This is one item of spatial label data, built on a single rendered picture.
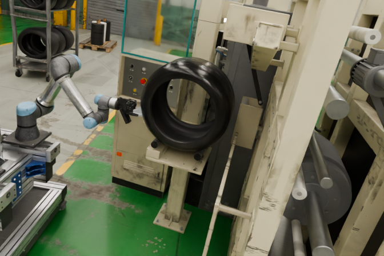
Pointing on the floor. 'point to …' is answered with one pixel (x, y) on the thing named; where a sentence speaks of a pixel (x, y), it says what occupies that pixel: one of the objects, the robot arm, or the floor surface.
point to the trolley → (62, 41)
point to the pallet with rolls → (99, 36)
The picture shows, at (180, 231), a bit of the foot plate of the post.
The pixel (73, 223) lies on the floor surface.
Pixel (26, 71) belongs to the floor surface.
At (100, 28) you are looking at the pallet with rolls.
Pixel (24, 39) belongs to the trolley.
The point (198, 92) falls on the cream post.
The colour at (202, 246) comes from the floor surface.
